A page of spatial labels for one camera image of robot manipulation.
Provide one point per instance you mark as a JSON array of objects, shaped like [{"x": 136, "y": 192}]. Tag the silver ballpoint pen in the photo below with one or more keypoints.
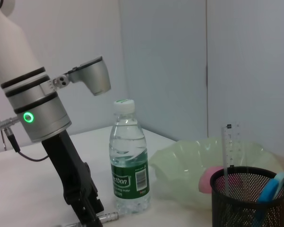
[{"x": 109, "y": 216}]

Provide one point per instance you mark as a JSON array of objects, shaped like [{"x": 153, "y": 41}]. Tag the clear green-label water bottle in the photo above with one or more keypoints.
[{"x": 130, "y": 179}]

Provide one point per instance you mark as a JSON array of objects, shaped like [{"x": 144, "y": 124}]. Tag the blue scissors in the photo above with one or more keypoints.
[{"x": 272, "y": 186}]

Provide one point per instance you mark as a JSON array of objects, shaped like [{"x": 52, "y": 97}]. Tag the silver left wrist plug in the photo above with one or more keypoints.
[{"x": 7, "y": 123}]

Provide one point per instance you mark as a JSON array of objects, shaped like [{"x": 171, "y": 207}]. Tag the clear plastic ruler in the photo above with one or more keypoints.
[{"x": 232, "y": 142}]

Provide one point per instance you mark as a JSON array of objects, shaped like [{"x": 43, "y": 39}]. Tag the translucent green fruit plate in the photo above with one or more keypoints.
[{"x": 180, "y": 160}]

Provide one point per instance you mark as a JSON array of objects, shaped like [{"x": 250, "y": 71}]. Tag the black mesh pen holder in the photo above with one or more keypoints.
[{"x": 239, "y": 208}]

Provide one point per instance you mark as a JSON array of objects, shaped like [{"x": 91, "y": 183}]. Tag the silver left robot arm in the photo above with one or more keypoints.
[{"x": 26, "y": 94}]

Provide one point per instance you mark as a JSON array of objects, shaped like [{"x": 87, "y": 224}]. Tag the pink peach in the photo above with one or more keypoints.
[{"x": 208, "y": 179}]

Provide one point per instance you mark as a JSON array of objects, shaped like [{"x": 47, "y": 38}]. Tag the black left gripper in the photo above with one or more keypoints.
[{"x": 68, "y": 165}]

